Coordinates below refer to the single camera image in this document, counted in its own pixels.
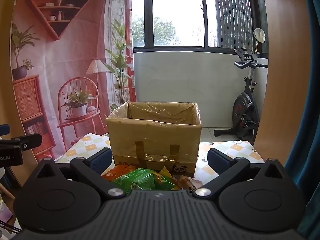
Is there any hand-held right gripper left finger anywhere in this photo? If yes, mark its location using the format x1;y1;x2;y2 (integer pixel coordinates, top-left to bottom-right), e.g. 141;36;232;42
32;148;127;202

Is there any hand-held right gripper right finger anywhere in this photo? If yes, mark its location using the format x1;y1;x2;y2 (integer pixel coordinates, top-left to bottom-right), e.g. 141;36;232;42
194;148;288;202

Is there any green snack bag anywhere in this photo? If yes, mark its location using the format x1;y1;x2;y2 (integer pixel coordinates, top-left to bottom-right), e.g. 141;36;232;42
111;168;177;195

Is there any brown cardboard box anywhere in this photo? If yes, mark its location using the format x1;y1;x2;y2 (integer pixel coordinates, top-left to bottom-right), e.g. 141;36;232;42
107;102;202;177

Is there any orange snack packet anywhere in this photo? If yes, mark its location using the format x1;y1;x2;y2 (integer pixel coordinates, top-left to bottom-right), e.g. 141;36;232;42
102;165;137;182

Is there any checkered floral tablecloth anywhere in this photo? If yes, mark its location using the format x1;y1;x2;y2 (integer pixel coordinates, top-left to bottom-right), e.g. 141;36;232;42
54;132;265;180

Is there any clear bread packet panda print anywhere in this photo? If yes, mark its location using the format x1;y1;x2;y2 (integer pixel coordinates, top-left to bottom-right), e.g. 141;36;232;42
174;176;203;193

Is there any black exercise bike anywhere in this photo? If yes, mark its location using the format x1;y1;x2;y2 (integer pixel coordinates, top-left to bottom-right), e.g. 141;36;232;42
214;45;268;142

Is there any printed room backdrop cloth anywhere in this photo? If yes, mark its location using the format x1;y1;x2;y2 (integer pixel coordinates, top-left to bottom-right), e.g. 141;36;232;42
10;0;137;165

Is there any blue curtain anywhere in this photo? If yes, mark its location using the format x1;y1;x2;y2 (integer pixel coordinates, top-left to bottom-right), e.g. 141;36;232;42
284;0;320;240

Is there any white net on stick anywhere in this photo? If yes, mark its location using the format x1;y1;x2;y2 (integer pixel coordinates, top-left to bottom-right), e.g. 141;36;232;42
253;28;266;55

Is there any black framed window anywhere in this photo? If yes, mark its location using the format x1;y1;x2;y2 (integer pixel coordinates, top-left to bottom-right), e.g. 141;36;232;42
101;0;268;54

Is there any wooden door frame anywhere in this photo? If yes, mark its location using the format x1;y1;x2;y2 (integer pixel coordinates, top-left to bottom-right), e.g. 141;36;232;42
260;0;313;167

